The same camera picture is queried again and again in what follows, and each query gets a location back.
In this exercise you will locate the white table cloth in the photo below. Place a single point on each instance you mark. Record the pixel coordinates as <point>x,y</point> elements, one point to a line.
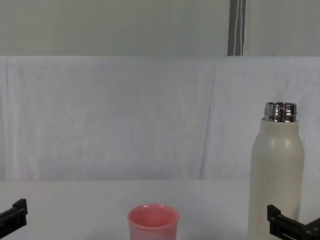
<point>75,212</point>

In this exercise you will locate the grey striped post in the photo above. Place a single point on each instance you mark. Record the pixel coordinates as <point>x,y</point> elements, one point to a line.
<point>236,27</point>

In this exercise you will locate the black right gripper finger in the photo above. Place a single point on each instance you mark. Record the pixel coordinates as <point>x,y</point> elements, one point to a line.
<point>285,225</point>
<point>315,228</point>

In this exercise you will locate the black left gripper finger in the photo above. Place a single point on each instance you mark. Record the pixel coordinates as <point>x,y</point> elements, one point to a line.
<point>17,215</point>

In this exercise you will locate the cream vacuum bottle steel neck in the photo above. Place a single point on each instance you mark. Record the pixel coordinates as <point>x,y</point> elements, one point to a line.
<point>276,175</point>

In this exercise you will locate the white draped backdrop cloth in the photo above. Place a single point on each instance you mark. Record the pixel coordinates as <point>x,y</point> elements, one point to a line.
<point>125,112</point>

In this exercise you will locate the pink cup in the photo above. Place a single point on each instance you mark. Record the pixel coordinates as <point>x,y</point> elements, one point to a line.
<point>152,227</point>

